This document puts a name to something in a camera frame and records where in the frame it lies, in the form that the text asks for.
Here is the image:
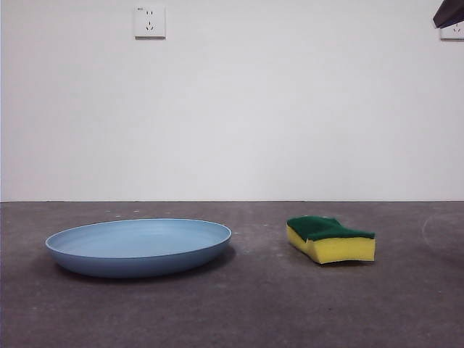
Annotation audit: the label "yellow sponge with green scourer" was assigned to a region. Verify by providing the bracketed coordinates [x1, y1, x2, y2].
[286, 215, 377, 266]

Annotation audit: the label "light blue round plate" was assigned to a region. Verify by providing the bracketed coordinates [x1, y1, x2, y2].
[45, 217, 233, 279]

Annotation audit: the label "white wall power socket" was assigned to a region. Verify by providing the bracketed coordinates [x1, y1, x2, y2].
[134, 5, 167, 40]
[439, 22, 464, 41]

